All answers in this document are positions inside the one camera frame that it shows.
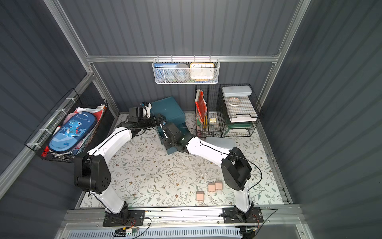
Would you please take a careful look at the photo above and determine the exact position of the pink plug three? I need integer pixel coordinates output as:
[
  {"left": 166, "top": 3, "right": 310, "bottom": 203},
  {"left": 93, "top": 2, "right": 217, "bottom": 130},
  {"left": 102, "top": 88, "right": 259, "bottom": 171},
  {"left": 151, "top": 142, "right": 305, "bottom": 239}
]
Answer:
[{"left": 196, "top": 191, "right": 205, "bottom": 202}]

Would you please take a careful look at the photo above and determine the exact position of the blue dinosaur pencil case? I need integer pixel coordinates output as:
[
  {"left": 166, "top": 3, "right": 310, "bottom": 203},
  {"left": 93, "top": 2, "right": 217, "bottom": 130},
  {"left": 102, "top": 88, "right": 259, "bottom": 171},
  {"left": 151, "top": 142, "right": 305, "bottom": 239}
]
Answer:
[{"left": 48, "top": 112, "right": 97, "bottom": 153}]

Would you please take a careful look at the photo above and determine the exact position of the floral table mat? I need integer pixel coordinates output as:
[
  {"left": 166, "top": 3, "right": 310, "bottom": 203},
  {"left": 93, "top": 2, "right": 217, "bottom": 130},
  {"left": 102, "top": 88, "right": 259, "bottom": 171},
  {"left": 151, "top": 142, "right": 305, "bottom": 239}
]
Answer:
[{"left": 108, "top": 130, "right": 286, "bottom": 207}]

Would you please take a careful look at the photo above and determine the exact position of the pink plug two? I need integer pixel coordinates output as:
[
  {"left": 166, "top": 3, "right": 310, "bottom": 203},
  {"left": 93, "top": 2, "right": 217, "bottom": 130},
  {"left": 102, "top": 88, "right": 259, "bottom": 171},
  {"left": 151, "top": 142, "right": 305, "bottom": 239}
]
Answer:
[{"left": 215, "top": 181, "right": 223, "bottom": 191}]

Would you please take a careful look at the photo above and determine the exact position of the black wire desk organizer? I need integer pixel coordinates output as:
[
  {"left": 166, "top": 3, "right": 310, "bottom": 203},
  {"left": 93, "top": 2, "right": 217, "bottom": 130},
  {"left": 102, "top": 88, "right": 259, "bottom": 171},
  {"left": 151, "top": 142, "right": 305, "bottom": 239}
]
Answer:
[{"left": 195, "top": 84, "right": 262, "bottom": 138}]

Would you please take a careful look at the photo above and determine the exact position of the grey tape roll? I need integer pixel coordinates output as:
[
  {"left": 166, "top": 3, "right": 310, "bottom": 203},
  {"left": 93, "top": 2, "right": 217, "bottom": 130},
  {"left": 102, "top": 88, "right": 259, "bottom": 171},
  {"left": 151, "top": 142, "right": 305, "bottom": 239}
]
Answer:
[{"left": 174, "top": 63, "right": 190, "bottom": 82}]

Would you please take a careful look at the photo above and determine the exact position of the grey pencil box on rack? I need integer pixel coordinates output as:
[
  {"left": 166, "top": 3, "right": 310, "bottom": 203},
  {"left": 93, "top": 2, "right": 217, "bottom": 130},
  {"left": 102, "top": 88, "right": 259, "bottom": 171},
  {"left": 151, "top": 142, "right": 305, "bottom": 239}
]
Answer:
[{"left": 222, "top": 85, "right": 253, "bottom": 97}]

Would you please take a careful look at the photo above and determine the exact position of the teal drawer cabinet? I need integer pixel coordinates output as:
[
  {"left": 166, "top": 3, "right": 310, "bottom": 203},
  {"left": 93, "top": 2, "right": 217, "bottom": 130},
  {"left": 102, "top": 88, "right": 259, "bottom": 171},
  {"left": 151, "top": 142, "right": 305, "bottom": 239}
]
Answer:
[{"left": 150, "top": 96, "right": 186, "bottom": 155}]

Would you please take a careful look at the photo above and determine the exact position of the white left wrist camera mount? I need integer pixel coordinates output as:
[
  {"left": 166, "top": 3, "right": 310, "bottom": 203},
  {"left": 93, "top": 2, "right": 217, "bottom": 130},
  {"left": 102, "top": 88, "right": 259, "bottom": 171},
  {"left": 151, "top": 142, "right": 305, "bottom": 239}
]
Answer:
[{"left": 141, "top": 102, "right": 152, "bottom": 118}]

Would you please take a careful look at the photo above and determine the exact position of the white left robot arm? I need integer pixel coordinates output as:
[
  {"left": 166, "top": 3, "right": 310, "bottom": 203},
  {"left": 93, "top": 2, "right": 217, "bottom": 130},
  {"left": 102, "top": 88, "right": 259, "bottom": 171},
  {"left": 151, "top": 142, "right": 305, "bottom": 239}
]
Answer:
[{"left": 74, "top": 114, "right": 165, "bottom": 215}]

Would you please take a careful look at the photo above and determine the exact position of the white hanging wire basket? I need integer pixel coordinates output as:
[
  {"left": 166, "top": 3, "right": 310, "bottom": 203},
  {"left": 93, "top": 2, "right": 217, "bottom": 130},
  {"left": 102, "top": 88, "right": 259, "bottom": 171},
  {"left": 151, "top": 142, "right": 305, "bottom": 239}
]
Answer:
[{"left": 152, "top": 57, "right": 220, "bottom": 85}]

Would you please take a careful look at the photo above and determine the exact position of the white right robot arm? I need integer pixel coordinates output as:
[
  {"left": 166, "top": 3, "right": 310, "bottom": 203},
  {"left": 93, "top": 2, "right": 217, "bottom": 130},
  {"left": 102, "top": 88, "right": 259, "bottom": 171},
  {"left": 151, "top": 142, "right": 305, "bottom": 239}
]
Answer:
[{"left": 160, "top": 121, "right": 252, "bottom": 213}]

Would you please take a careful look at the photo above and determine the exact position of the grey pencil box on table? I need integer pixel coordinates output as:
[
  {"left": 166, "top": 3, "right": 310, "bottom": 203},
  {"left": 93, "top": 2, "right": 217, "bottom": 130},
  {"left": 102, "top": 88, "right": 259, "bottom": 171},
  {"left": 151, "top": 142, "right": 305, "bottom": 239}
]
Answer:
[{"left": 205, "top": 136, "right": 236, "bottom": 149}]

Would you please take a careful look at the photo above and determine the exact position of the clear tape roll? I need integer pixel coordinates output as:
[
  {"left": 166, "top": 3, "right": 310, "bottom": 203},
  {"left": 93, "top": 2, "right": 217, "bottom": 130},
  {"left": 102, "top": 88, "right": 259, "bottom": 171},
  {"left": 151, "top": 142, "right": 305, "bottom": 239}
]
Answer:
[{"left": 228, "top": 97, "right": 241, "bottom": 107}]

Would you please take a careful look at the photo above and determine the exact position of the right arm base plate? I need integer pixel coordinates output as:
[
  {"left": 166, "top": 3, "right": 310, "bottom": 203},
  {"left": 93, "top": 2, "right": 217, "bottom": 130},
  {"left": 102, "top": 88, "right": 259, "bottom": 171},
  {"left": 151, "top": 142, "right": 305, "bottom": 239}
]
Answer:
[{"left": 220, "top": 206, "right": 264, "bottom": 224}]

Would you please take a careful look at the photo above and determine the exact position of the white checkered notebook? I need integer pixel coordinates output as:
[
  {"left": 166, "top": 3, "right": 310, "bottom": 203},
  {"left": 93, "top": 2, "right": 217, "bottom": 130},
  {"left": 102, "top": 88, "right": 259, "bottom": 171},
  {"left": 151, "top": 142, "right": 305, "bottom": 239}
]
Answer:
[{"left": 223, "top": 96, "right": 258, "bottom": 123}]

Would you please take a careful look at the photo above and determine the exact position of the pink plug one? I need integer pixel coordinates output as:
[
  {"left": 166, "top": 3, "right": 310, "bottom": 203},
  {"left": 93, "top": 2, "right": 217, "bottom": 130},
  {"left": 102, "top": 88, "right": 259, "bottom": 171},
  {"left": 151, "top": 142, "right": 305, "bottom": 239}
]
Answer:
[{"left": 208, "top": 182, "right": 216, "bottom": 192}]

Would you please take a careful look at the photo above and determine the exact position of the yellow alarm clock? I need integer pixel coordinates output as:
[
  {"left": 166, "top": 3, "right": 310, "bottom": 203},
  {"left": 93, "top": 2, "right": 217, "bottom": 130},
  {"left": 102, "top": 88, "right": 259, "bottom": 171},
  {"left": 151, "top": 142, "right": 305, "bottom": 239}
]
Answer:
[{"left": 190, "top": 62, "right": 215, "bottom": 80}]

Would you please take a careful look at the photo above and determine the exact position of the black side wire basket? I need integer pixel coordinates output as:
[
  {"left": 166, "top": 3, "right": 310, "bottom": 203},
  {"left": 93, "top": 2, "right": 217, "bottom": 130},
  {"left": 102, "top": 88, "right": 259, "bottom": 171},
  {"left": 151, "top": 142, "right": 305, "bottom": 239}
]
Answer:
[{"left": 25, "top": 89, "right": 114, "bottom": 163}]

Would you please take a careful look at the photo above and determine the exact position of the red book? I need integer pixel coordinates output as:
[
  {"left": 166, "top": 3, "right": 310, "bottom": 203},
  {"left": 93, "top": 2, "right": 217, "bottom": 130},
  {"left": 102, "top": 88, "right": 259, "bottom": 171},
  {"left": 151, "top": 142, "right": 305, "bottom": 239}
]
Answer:
[{"left": 195, "top": 89, "right": 208, "bottom": 124}]

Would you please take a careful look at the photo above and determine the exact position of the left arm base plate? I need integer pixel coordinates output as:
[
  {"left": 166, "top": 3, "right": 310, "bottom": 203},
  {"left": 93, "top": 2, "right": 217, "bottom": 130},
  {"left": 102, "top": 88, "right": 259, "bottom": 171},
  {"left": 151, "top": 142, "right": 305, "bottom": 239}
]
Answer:
[{"left": 102, "top": 210, "right": 146, "bottom": 227}]

